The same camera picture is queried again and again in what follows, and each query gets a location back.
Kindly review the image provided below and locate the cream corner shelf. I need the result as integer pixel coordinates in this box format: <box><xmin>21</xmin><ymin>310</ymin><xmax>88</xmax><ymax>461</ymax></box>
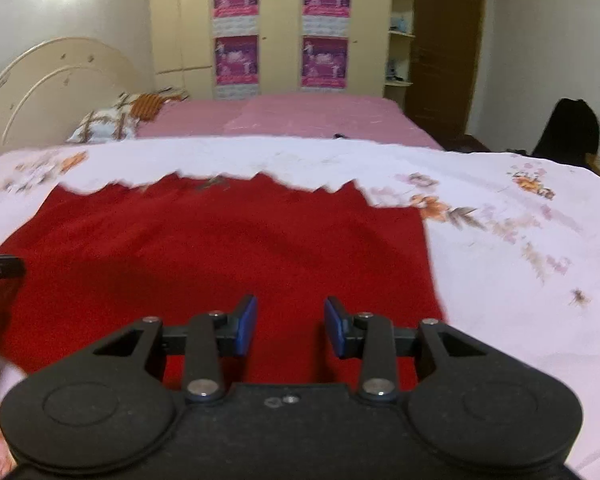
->
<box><xmin>384</xmin><ymin>0</ymin><xmax>419</xmax><ymax>103</ymax></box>

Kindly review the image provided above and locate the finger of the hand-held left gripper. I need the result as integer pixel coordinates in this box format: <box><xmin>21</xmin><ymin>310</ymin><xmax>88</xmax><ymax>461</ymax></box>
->
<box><xmin>0</xmin><ymin>255</ymin><xmax>27</xmax><ymax>292</ymax></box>

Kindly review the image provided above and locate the white patterned pillow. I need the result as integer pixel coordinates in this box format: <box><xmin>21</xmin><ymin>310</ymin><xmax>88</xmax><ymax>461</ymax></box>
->
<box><xmin>67</xmin><ymin>92</ymin><xmax>146</xmax><ymax>144</ymax></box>

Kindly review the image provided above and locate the cream rounded headboard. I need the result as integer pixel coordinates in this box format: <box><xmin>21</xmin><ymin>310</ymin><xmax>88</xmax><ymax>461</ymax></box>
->
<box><xmin>0</xmin><ymin>36</ymin><xmax>153</xmax><ymax>166</ymax></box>

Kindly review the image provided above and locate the cream wardrobe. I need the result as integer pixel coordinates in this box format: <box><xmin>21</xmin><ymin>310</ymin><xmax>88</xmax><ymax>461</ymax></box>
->
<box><xmin>149</xmin><ymin>0</ymin><xmax>396</xmax><ymax>102</ymax></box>

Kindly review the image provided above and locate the white floral blanket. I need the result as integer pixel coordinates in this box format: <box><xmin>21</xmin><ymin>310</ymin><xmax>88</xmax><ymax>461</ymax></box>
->
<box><xmin>0</xmin><ymin>135</ymin><xmax>600</xmax><ymax>480</ymax></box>

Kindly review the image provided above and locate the black bag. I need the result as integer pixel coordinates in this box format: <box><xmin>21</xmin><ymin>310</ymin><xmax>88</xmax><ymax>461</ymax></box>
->
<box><xmin>531</xmin><ymin>98</ymin><xmax>600</xmax><ymax>167</ymax></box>

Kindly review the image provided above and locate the pink checked bed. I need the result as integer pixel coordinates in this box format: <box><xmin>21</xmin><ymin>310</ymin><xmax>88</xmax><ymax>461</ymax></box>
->
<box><xmin>135</xmin><ymin>94</ymin><xmax>446</xmax><ymax>151</ymax></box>

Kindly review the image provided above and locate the brown wooden door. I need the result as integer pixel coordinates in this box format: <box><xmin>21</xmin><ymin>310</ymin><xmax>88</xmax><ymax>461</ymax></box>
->
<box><xmin>412</xmin><ymin>0</ymin><xmax>489</xmax><ymax>137</ymax></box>

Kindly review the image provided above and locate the orange striped pillow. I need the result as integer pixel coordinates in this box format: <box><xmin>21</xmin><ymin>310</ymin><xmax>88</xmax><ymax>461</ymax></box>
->
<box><xmin>129</xmin><ymin>88</ymin><xmax>191</xmax><ymax>124</ymax></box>

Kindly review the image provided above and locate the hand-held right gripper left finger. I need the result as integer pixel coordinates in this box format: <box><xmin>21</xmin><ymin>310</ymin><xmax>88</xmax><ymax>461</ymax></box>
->
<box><xmin>92</xmin><ymin>295</ymin><xmax>258</xmax><ymax>404</ymax></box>

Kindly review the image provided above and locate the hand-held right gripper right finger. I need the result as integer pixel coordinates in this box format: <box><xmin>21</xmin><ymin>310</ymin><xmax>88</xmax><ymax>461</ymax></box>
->
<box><xmin>324</xmin><ymin>296</ymin><xmax>487</xmax><ymax>402</ymax></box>

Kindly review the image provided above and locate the red sequined sweater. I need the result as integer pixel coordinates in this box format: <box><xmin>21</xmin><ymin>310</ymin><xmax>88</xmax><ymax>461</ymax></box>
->
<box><xmin>0</xmin><ymin>170</ymin><xmax>449</xmax><ymax>395</ymax></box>

